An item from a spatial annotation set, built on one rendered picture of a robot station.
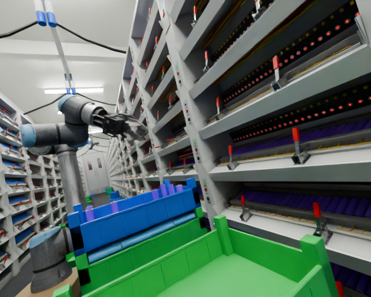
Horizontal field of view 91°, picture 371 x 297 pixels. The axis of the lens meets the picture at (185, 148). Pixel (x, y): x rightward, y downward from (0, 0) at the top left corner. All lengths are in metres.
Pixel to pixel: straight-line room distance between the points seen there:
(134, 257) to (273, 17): 0.65
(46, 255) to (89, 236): 0.91
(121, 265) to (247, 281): 0.25
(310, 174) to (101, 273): 0.51
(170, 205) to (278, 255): 0.25
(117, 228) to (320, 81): 0.53
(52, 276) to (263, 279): 1.16
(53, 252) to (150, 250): 0.92
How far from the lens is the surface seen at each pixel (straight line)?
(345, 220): 0.60
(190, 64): 0.98
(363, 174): 0.49
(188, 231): 0.51
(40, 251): 1.35
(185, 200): 0.49
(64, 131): 0.90
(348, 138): 0.54
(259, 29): 0.61
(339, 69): 0.48
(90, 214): 0.53
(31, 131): 0.90
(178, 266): 0.39
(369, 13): 0.48
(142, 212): 0.45
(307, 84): 0.51
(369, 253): 0.57
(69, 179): 1.39
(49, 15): 2.24
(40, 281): 1.38
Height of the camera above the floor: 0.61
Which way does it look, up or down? 4 degrees up
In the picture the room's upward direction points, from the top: 13 degrees counter-clockwise
